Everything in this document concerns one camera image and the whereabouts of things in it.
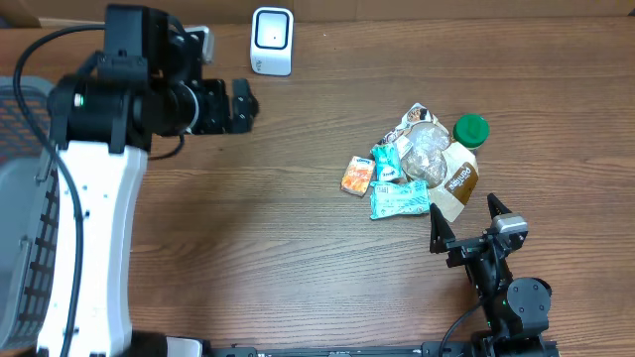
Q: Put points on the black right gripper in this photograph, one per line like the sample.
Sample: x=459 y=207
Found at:
x=444 y=242

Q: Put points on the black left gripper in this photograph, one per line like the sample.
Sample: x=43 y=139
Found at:
x=219 y=117

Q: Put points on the teal snack packet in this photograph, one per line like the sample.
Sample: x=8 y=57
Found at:
x=390 y=199

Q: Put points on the beige Pantree snack bag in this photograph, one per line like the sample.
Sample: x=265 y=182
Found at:
x=428 y=152

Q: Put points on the green lid jar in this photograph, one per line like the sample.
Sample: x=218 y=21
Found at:
x=471 y=130

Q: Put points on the teal tissue pack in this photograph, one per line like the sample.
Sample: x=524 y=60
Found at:
x=388 y=162

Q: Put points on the orange tissue pack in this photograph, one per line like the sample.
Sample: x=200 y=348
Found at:
x=357 y=176

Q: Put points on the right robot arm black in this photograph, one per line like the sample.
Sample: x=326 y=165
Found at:
x=516 y=310

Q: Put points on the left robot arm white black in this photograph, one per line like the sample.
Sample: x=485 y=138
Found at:
x=145 y=82

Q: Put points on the white barcode scanner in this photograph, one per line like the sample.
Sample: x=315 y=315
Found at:
x=271 y=45

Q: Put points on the grey plastic mesh basket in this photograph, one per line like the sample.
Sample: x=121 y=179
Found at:
x=29 y=224

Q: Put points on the cardboard backdrop panel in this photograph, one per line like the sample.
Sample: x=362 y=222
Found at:
x=37 y=13

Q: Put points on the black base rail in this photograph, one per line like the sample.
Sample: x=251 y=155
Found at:
x=347 y=352

